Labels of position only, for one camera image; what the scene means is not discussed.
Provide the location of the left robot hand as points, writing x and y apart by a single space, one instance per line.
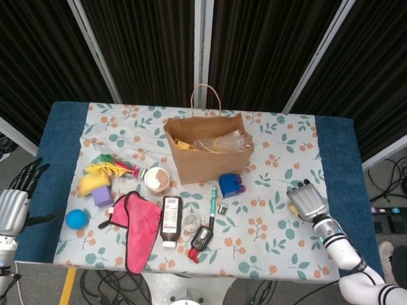
10 211

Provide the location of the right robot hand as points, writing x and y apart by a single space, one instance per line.
307 202

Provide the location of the yellow cube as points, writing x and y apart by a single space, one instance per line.
292 209

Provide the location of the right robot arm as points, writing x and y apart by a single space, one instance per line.
346 254

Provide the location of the brown paper bag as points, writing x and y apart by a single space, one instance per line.
209 170

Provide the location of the small purple block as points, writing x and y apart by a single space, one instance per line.
242 188

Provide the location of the blue ball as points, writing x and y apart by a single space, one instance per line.
76 219

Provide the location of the blue toy block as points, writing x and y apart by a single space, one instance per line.
229 187

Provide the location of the yellow banana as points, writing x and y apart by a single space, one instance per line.
91 183

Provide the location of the blue table cover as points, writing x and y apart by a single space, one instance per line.
59 133

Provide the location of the purple cube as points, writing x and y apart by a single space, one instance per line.
102 196

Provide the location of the white sneaker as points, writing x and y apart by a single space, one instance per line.
385 255

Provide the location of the green marker pen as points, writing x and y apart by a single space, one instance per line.
213 205

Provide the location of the yellow pink feather toy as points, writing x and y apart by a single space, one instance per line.
109 169

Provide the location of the black bottle red cap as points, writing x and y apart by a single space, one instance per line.
201 239

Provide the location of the dark trouser leg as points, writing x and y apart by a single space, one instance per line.
405 265

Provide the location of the clear round paperclip box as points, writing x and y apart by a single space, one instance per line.
192 222

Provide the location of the pink cloth black trim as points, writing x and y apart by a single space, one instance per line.
140 231

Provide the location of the brown bottle white cap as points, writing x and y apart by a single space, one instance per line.
171 223

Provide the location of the clear jar rubber bands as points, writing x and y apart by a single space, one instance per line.
157 180

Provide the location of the black pleated partition panel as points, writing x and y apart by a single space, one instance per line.
30 45
385 67
145 35
266 32

